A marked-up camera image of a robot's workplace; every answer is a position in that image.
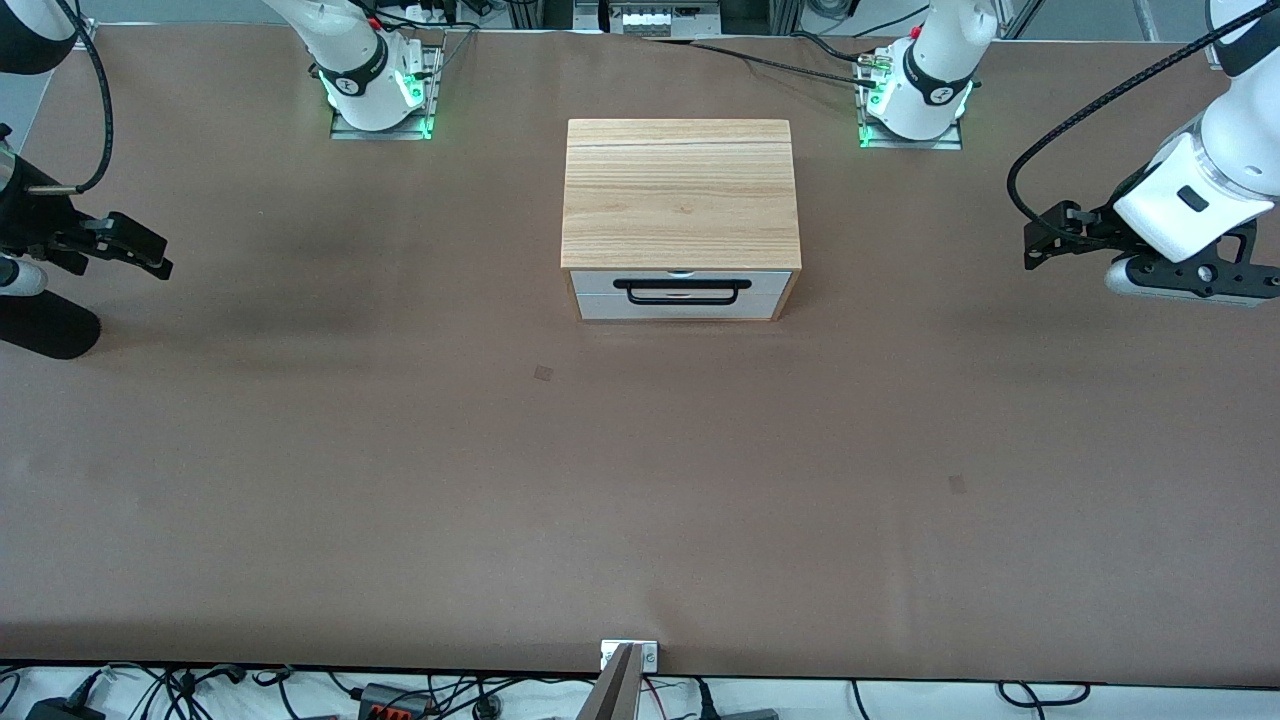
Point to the black power adapter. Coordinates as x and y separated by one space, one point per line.
65 710

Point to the black box with orange connectors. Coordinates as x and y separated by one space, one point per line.
395 703

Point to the silver mounting bracket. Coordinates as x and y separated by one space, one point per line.
650 655

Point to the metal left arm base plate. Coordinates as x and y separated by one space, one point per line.
905 143

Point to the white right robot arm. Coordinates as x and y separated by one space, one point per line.
360 60

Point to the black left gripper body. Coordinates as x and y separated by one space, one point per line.
1103 222

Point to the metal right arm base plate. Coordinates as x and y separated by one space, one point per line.
380 133

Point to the grey terminal block device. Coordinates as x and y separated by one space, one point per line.
660 18

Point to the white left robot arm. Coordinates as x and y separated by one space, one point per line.
1230 150

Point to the brown camera pole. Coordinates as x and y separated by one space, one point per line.
612 695

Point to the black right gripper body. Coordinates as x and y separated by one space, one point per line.
30 218

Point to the black rounded cylinder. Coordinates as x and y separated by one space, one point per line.
45 330

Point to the wooden drawer cabinet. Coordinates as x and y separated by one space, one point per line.
680 190

